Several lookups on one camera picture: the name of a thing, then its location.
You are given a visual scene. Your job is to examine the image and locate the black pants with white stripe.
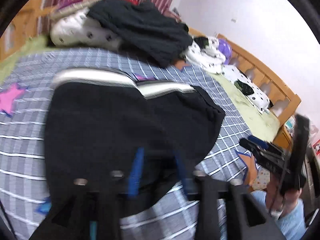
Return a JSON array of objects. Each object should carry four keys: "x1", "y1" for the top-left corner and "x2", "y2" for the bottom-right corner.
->
[{"x1": 44, "y1": 67, "x2": 226, "y2": 228}]

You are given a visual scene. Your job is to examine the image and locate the blue sleeve forearm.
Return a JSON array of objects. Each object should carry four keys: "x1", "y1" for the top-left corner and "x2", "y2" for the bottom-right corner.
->
[{"x1": 249, "y1": 189, "x2": 307, "y2": 240}]

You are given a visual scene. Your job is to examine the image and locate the person right hand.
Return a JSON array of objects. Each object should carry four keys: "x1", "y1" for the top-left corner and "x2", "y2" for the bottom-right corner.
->
[{"x1": 265, "y1": 174, "x2": 302, "y2": 218}]

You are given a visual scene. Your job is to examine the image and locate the colourful dotted fabric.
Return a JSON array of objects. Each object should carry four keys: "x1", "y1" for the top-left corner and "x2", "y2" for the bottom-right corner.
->
[{"x1": 251, "y1": 167, "x2": 270, "y2": 191}]

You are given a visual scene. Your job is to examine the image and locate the green bed sheet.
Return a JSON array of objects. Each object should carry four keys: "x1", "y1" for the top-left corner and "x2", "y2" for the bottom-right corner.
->
[{"x1": 1, "y1": 35, "x2": 280, "y2": 141}]

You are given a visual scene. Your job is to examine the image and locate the white floral pillow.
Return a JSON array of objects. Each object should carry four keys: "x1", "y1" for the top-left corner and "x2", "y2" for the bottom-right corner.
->
[{"x1": 221, "y1": 64, "x2": 270, "y2": 113}]

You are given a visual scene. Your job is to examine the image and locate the grey checked blanket with stars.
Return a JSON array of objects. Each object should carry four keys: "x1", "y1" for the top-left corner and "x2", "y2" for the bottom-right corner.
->
[{"x1": 1, "y1": 48, "x2": 251, "y2": 239}]

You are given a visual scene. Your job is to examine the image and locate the purple plush toy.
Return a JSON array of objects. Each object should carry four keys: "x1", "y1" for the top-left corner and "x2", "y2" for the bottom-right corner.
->
[{"x1": 217, "y1": 38, "x2": 232, "y2": 64}]

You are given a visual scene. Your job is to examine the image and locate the white floral quilt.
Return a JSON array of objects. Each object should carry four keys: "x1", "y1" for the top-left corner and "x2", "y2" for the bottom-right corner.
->
[{"x1": 50, "y1": 8, "x2": 123, "y2": 50}]

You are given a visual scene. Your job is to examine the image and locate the black jacket pile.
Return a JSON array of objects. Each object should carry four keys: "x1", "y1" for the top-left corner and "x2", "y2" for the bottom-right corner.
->
[{"x1": 87, "y1": 0, "x2": 193, "y2": 68}]

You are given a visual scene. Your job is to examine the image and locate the purple cream folded blanket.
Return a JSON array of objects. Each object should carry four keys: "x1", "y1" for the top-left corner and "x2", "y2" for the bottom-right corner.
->
[{"x1": 49, "y1": 0, "x2": 101, "y2": 21}]

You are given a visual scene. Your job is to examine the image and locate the wooden bed frame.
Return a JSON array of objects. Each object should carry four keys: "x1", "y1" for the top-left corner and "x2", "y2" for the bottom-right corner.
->
[{"x1": 1, "y1": 0, "x2": 301, "y2": 150}]

